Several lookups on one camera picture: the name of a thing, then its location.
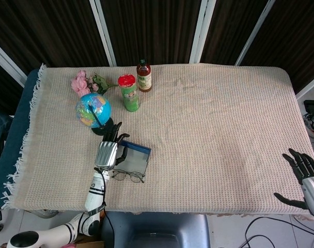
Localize blue table cover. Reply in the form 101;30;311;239
0;67;41;207

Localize blue floral glasses case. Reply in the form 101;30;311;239
115;140;152;174

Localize green chip can red lid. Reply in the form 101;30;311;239
117;74;140;113

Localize black printed strap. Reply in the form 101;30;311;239
87;204;107;216

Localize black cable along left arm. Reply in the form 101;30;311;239
94;167;115;248

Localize white sneaker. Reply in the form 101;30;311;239
303;112;314;137

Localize dark folding screen white frames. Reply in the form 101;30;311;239
0;0;314;114

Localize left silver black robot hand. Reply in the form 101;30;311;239
94;121;131;171

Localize globe on black stand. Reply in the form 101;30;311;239
75;92;114;136

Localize black floor cable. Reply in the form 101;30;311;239
244;216;314;248

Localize brown tea bottle green label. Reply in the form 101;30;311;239
136;58;153;92

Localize blue grey robot torso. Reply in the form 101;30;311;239
101;211;211;248

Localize beige waffle tablecloth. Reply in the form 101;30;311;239
1;63;314;216

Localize pink artificial flowers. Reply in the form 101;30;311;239
70;70;119;98

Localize thin-framed eyeglasses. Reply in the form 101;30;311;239
112;169;146;183

